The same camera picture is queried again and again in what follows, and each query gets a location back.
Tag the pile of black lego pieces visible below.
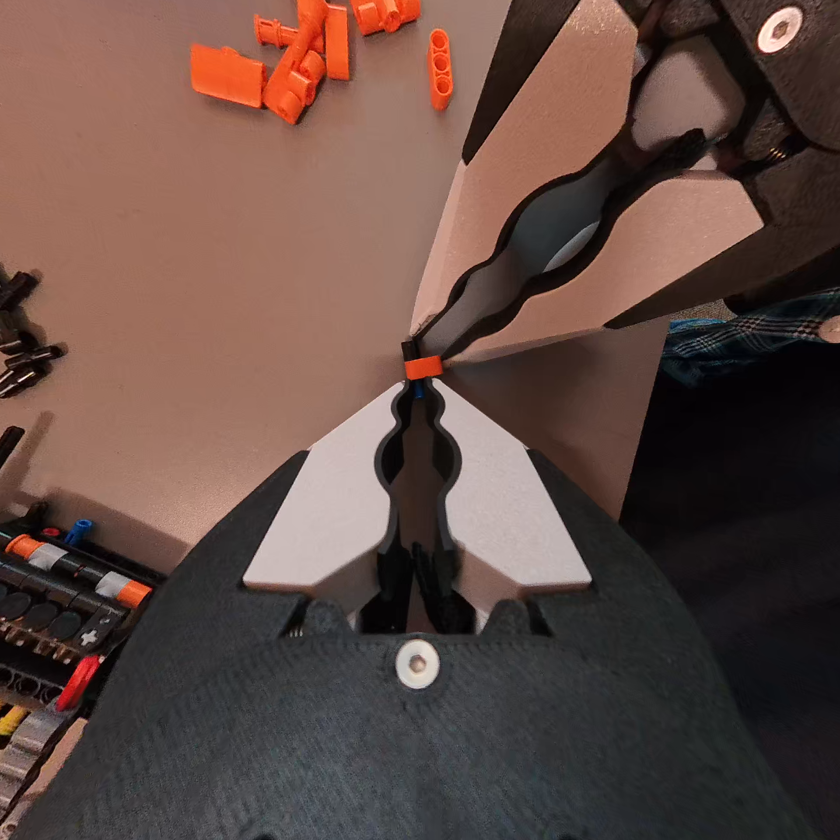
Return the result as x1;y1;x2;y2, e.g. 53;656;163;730
0;262;67;470

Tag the pile of orange lego pieces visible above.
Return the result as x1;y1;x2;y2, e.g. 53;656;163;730
189;0;456;127

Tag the person in plaid shirt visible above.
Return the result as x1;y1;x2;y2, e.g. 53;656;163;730
661;289;840;388

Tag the person's dark navy garment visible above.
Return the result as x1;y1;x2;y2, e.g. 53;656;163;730
620;341;840;592

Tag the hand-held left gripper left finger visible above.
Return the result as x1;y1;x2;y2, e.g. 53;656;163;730
241;381;412;634

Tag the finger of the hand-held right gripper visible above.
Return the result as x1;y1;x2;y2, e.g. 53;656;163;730
407;0;641;342
441;130;767;363

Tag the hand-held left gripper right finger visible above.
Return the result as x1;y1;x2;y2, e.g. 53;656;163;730
420;379;593;635

